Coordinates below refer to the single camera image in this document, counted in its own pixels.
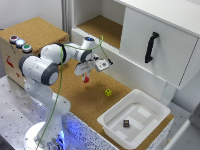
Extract white plastic box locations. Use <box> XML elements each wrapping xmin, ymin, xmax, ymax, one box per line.
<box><xmin>96</xmin><ymin>88</ymin><xmax>172</xmax><ymax>150</ymax></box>

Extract white sliding door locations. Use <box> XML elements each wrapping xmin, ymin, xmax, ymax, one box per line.
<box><xmin>118</xmin><ymin>6</ymin><xmax>200</xmax><ymax>90</ymax></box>

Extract black door handle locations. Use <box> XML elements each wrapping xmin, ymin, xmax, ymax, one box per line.
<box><xmin>144</xmin><ymin>31</ymin><xmax>160</xmax><ymax>64</ymax></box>

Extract pink block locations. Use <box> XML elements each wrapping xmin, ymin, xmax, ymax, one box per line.
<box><xmin>83</xmin><ymin>75</ymin><xmax>90</xmax><ymax>84</ymax></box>

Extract blue button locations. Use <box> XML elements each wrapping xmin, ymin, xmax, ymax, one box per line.
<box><xmin>15</xmin><ymin>38</ymin><xmax>27</xmax><ymax>49</ymax></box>

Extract green cable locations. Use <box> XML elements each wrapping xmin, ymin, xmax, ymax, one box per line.
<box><xmin>35</xmin><ymin>35</ymin><xmax>112</xmax><ymax>148</ymax></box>

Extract yellow block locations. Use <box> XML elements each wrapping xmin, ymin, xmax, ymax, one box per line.
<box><xmin>104</xmin><ymin>88</ymin><xmax>113</xmax><ymax>98</ymax></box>

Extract purple block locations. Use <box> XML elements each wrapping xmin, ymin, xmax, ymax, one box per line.
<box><xmin>122</xmin><ymin>119</ymin><xmax>131</xmax><ymax>128</ymax></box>

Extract green button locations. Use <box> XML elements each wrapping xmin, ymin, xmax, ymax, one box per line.
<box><xmin>21</xmin><ymin>43</ymin><xmax>33</xmax><ymax>54</ymax></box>

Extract white cabinet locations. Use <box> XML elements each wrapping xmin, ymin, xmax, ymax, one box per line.
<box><xmin>68</xmin><ymin>0</ymin><xmax>200</xmax><ymax>107</ymax></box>

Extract red button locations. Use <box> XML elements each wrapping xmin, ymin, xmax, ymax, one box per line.
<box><xmin>9</xmin><ymin>34</ymin><xmax>20</xmax><ymax>45</ymax></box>

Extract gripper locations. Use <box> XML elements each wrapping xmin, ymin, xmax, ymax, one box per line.
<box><xmin>74</xmin><ymin>56</ymin><xmax>114</xmax><ymax>77</ymax></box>

